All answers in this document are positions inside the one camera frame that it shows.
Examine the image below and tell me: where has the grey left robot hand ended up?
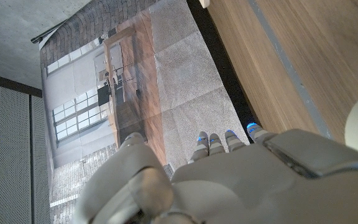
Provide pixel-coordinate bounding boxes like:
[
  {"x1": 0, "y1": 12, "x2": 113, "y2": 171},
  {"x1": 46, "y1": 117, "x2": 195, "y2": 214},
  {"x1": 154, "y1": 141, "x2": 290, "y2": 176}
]
[{"x1": 73, "y1": 123, "x2": 358, "y2": 224}]

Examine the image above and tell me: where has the printed room backdrop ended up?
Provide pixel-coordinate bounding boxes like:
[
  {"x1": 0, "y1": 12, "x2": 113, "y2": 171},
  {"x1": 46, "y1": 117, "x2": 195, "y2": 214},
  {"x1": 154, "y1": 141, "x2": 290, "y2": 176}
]
[{"x1": 39, "y1": 0, "x2": 260, "y2": 224}]

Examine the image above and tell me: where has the black backdrop crossbar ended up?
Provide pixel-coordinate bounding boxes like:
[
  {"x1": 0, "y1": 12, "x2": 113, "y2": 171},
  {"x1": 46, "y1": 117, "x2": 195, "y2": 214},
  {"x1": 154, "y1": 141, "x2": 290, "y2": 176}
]
[{"x1": 30, "y1": 18, "x2": 74, "y2": 44}]

